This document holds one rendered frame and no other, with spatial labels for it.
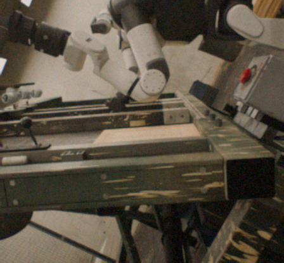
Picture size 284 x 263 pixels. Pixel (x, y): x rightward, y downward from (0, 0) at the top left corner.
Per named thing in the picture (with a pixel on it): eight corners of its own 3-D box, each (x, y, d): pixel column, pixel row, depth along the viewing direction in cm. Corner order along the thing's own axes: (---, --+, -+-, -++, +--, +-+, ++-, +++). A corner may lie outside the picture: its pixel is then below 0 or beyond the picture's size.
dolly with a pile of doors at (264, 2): (292, 2, 376) (263, -12, 375) (271, 41, 381) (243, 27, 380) (272, 14, 437) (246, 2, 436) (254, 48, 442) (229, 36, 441)
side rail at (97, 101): (175, 104, 281) (174, 92, 279) (61, 113, 289) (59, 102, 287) (175, 103, 289) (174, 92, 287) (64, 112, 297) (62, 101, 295)
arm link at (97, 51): (61, 57, 94) (96, 80, 94) (67, 33, 88) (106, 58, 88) (71, 49, 99) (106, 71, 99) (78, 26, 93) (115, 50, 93)
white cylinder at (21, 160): (2, 167, 98) (26, 165, 97) (0, 158, 98) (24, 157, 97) (6, 165, 101) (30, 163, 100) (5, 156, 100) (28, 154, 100)
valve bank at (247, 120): (335, 126, 93) (265, 92, 92) (310, 165, 96) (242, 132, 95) (273, 106, 142) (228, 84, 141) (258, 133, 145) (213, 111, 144)
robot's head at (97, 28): (111, 11, 120) (93, 13, 121) (108, 19, 113) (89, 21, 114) (115, 26, 124) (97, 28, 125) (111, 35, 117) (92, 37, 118)
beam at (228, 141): (277, 199, 72) (276, 154, 70) (225, 201, 73) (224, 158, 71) (187, 102, 289) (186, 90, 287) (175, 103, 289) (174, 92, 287)
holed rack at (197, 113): (206, 119, 125) (206, 118, 125) (198, 120, 125) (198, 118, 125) (179, 91, 287) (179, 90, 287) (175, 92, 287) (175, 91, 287)
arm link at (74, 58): (44, 64, 93) (80, 76, 96) (51, 36, 86) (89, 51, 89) (52, 44, 101) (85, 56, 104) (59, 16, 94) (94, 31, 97)
